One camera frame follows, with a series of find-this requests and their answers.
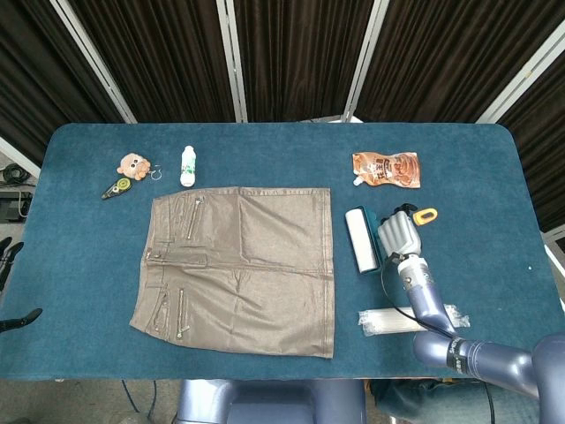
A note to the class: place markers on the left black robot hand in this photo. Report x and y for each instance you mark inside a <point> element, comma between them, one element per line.
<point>9,252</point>

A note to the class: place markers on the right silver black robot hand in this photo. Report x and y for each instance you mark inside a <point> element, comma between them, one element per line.
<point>399,234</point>

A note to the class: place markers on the bronze metallic zipper skirt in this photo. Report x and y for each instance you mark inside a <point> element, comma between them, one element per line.
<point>247,269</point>

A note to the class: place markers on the black box on floor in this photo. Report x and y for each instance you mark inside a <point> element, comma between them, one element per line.
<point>13,205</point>

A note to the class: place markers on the orange spouted food pouch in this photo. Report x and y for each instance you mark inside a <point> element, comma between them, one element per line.
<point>388,170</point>

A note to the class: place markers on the clear pack of straws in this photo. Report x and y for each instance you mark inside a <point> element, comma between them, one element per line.
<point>384,321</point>

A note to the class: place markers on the green black correction tape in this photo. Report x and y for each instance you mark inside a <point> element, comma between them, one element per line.
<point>115,189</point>

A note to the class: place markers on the blue felt table cloth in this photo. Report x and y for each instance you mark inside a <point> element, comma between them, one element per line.
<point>273,150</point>

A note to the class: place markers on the white plastic bottle green label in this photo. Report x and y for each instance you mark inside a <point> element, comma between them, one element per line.
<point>187,170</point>

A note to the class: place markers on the dark folding screen white frames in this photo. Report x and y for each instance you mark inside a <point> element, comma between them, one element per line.
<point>300,57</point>

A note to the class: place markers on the blue-grey robot torso base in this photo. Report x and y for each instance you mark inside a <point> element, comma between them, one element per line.
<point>269,404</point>

